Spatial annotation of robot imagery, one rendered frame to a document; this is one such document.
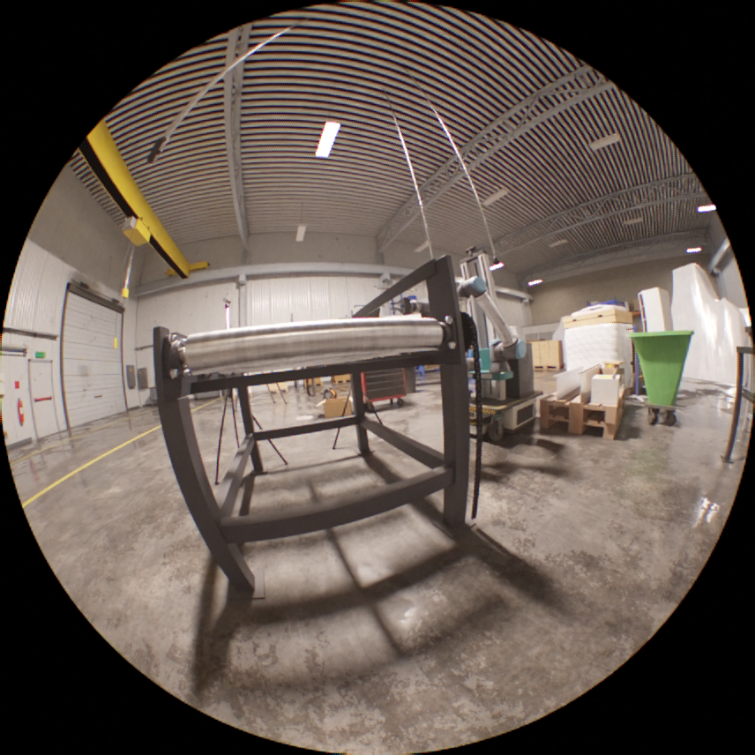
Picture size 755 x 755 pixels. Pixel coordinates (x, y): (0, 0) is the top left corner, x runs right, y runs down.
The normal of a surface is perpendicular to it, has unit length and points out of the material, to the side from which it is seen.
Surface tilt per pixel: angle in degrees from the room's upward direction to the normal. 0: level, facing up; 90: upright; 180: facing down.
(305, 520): 90
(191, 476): 90
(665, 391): 101
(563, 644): 0
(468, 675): 0
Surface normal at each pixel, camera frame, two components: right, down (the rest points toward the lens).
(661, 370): -0.92, 0.30
